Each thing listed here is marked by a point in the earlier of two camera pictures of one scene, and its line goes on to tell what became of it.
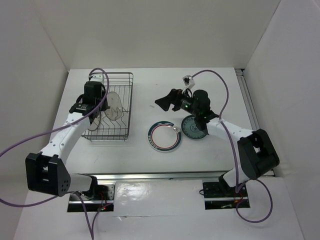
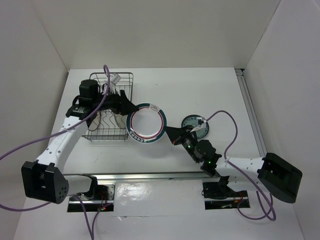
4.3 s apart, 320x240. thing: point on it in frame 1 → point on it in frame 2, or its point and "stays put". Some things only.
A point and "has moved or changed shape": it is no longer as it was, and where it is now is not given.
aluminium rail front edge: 105,177 stays put
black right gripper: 164,102 → 175,133
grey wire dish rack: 114,122 stays put
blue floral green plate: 190,128 stays put
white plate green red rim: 164,136 has moved or changed shape
